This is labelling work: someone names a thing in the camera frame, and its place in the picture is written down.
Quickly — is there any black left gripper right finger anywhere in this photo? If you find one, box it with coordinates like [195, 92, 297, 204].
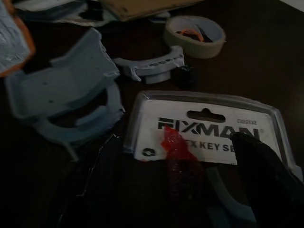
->
[229, 132, 304, 228]

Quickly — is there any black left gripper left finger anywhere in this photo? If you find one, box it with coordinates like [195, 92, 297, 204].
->
[47, 136, 125, 228]

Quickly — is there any Fixman hex key set package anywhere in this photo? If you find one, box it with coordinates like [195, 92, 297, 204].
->
[123, 90, 304, 184]

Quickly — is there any small black plastic part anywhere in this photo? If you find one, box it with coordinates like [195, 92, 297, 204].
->
[174, 65, 199, 90]

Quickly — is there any beige masking tape roll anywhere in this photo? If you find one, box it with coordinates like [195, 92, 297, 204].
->
[162, 16, 226, 59]

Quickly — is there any orange rubber band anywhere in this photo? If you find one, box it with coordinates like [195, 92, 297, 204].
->
[175, 28, 205, 41]

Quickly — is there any orange-edged silver packet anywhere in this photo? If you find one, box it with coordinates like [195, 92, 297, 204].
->
[0, 0, 35, 78]

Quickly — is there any brown cardboard piece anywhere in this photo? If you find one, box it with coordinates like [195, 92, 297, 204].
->
[99, 0, 205, 22]

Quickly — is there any grey printed plastic ring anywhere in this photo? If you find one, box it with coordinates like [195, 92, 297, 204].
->
[35, 83, 126, 162]

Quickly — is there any grey printed plastic mount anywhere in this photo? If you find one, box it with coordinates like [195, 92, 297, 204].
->
[4, 28, 121, 121]

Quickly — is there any grey printed curved bracket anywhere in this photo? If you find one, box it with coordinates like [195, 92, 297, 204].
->
[113, 45, 185, 85]

